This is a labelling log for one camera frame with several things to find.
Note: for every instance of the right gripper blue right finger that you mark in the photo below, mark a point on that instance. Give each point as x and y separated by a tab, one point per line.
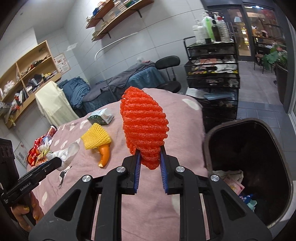
163	169

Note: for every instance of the yellow foam fruit net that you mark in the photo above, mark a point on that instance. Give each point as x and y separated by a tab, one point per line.
95	137

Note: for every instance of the left hand gold nails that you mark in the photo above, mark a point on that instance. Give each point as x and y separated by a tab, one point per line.
19	211

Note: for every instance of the white curved lamp pole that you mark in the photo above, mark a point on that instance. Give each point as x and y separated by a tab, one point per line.
109	56

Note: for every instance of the orange peel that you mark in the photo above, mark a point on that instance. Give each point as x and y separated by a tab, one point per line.
104	151

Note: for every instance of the blue crumpled bedding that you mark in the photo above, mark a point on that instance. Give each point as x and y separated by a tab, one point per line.
75	90

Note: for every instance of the wooden cubby shelf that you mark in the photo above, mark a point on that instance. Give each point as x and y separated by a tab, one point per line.
23	79

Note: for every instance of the glass double door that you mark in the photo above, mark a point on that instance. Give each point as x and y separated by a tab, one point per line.
255	27

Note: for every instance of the snack packet pile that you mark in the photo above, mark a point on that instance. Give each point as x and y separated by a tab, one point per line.
37	154

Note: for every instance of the bottles on trolley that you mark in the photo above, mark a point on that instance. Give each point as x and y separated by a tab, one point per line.
212	28

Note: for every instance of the black round stool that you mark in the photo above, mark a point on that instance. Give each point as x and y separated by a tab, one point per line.
168	63

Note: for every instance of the red chips can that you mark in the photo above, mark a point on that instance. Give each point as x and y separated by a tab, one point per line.
52	130

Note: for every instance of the orange foam fruit net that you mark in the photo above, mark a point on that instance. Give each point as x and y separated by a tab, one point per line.
145	126

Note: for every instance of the black metal trolley rack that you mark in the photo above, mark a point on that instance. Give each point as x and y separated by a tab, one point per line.
213	74

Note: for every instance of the potted green plant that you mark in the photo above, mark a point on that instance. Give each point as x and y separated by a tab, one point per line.
277	59

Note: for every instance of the cream cloth covered chair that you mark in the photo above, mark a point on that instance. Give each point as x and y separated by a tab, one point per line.
53	105

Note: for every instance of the grey blue massage bed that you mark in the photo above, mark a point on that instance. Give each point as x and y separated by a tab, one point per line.
140	75

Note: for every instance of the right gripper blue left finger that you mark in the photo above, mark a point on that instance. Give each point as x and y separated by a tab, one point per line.
136	170

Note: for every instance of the wall wooden bookshelf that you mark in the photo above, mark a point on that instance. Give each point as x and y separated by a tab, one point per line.
108	14

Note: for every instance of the green milk carton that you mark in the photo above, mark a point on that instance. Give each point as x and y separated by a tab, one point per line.
102	117

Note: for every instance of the brown trash bin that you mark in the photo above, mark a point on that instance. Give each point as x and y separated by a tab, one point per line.
251	146

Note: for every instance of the blue oreo wrapper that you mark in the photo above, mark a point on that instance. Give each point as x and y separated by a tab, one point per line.
247	199

